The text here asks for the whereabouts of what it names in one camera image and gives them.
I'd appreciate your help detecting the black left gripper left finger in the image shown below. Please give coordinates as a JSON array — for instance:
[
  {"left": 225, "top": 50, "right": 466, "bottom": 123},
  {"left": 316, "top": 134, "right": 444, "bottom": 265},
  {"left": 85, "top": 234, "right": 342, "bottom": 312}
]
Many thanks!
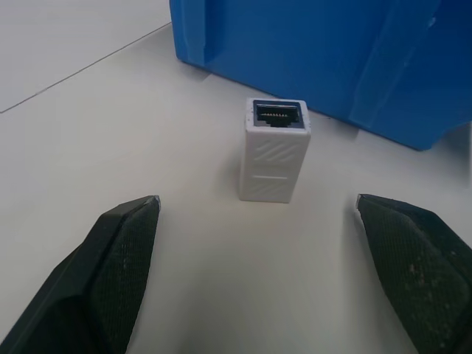
[{"left": 0, "top": 195, "right": 162, "bottom": 354}]

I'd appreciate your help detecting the blue plastic bin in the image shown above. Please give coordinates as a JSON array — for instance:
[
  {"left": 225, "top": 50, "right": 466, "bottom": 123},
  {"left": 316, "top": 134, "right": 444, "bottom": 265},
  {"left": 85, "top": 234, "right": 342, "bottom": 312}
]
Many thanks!
[{"left": 169, "top": 0, "right": 472, "bottom": 152}]

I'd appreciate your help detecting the white ethernet coupler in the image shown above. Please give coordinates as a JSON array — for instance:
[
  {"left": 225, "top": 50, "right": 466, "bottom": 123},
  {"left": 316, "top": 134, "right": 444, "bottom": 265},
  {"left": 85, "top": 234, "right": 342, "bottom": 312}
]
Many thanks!
[{"left": 237, "top": 97, "right": 313, "bottom": 204}]

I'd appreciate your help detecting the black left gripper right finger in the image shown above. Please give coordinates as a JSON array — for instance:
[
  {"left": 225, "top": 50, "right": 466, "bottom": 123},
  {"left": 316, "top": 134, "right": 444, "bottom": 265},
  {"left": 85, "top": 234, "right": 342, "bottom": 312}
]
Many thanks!
[{"left": 354, "top": 192, "right": 472, "bottom": 354}]

